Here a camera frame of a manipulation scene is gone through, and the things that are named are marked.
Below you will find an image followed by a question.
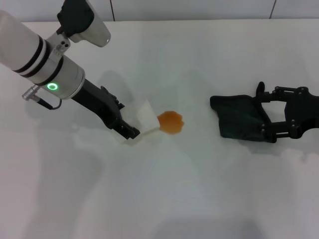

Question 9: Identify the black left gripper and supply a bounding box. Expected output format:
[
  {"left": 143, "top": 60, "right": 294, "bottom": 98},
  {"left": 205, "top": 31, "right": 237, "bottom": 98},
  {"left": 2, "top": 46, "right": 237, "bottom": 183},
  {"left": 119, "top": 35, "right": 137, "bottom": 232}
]
[{"left": 71, "top": 79, "right": 142, "bottom": 139}]

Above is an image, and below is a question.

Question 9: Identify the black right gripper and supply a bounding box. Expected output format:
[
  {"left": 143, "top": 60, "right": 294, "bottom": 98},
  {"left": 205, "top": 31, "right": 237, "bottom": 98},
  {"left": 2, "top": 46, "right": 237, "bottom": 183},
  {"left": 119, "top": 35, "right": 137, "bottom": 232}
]
[{"left": 256, "top": 86, "right": 319, "bottom": 143}]

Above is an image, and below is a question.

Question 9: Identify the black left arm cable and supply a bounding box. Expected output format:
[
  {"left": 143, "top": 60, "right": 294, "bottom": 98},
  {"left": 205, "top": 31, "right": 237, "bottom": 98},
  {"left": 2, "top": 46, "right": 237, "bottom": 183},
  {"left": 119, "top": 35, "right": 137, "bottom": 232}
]
[{"left": 22, "top": 84, "right": 63, "bottom": 110}]

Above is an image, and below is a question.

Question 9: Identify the brown water stain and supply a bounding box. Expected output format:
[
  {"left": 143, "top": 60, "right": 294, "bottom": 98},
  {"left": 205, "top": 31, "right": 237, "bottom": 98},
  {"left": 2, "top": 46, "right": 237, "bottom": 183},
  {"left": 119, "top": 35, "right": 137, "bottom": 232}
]
[{"left": 157, "top": 111, "right": 185, "bottom": 135}]

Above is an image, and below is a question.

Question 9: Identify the dark blue rag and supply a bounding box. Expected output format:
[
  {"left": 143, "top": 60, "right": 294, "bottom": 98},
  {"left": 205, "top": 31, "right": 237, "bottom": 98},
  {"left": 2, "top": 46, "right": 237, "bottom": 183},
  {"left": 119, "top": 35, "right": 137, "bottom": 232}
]
[{"left": 210, "top": 81, "right": 275, "bottom": 143}]

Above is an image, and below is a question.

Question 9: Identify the white paper cup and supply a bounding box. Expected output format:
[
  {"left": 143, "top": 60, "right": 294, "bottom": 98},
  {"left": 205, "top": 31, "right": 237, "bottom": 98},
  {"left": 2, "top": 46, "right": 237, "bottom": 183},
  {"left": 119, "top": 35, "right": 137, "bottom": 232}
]
[{"left": 121, "top": 98, "right": 160, "bottom": 146}]

